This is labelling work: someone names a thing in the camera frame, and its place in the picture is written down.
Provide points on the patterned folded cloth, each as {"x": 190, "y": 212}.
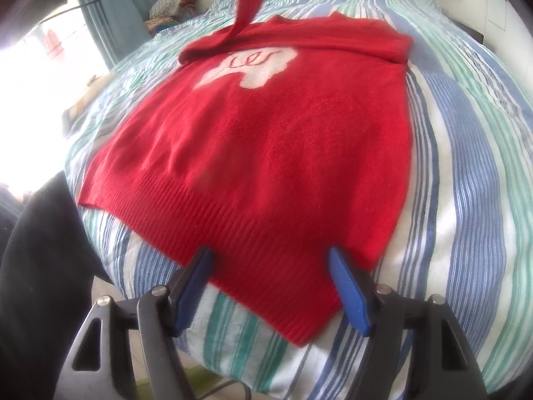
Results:
{"x": 83, "y": 104}

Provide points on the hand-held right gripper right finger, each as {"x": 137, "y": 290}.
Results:
{"x": 352, "y": 296}

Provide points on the person's black trouser leg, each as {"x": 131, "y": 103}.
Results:
{"x": 33, "y": 279}

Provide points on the blue curtain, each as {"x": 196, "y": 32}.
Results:
{"x": 108, "y": 29}

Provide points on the red knitted sweater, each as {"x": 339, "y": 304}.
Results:
{"x": 270, "y": 154}

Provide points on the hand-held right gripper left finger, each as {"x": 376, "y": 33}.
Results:
{"x": 191, "y": 296}

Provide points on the bed with striped duvet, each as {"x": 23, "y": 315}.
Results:
{"x": 458, "y": 175}

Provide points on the pile of mixed clothes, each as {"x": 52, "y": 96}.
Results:
{"x": 173, "y": 10}

